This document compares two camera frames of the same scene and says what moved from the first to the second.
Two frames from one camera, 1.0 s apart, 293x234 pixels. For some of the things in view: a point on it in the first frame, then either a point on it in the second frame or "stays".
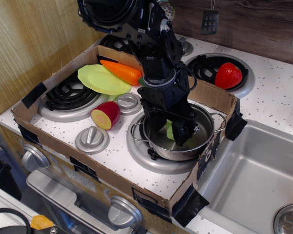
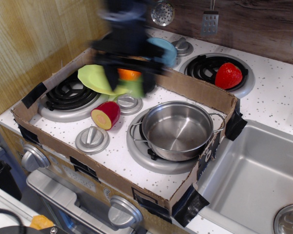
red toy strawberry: (228, 76) stays
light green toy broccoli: (170, 129) → (135, 86)
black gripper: (172, 101) → (128, 45)
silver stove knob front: (92, 140) stays
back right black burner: (205, 65) stays
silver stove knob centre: (129, 104) stays
